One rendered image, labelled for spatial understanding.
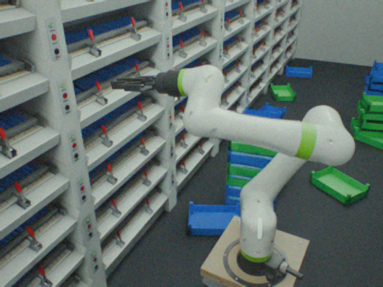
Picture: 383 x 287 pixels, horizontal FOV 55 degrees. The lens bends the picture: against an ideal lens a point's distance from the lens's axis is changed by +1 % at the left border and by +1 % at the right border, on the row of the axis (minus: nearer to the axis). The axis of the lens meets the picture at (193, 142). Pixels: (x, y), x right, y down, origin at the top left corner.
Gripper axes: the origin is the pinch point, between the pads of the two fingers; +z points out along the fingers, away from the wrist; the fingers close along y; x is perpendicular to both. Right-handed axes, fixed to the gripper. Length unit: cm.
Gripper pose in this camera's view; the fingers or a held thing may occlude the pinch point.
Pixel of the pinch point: (122, 83)
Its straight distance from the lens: 138.3
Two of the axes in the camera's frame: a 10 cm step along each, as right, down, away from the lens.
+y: 4.3, -4.4, 7.9
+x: -1.5, -8.9, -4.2
